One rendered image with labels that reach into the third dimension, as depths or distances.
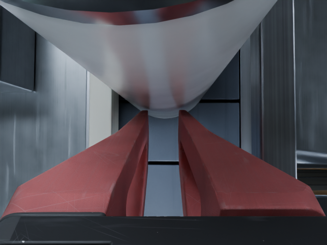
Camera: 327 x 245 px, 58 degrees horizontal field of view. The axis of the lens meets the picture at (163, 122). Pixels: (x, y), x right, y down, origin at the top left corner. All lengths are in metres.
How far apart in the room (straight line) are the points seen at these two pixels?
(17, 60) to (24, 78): 0.02
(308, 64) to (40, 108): 0.21
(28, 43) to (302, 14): 0.21
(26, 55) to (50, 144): 0.07
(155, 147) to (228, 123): 0.05
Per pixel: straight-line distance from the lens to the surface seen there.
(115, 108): 0.16
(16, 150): 0.26
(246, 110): 0.19
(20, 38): 0.25
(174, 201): 0.19
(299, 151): 0.23
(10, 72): 0.23
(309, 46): 0.27
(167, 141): 0.18
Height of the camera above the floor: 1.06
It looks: 87 degrees down
